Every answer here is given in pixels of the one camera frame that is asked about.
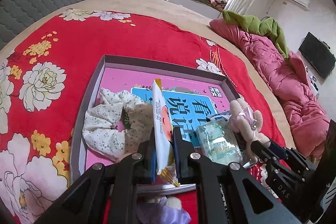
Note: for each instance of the beige plush toy purple dress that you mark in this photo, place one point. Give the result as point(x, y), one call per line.
point(162, 213)

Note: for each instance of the beige plush toy pink bow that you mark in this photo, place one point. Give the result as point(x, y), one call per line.
point(239, 108)

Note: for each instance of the grey cardboard box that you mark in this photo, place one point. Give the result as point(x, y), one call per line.
point(162, 64)

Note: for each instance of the blue and white packet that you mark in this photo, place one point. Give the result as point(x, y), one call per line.
point(219, 116)

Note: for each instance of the green tissue pack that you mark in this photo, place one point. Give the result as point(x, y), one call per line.
point(218, 142)

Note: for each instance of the red floral blanket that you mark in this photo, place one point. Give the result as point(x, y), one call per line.
point(78, 37)

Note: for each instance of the white floral scrunchie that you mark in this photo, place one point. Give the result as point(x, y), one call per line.
point(105, 121)

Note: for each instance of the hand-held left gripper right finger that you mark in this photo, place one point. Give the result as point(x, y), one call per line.
point(176, 158)

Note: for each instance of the pink quilt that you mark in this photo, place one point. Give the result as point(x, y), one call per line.
point(288, 82)

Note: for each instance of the green blanket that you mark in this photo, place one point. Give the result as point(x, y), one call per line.
point(262, 27)

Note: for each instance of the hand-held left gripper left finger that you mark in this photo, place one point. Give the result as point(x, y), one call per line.
point(151, 158)

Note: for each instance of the pink and blue book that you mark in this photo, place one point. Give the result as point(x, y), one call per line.
point(131, 77)

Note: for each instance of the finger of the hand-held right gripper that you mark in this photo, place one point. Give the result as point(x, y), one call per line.
point(265, 154)
point(291, 155)

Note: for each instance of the black television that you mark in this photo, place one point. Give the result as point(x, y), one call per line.
point(315, 56)

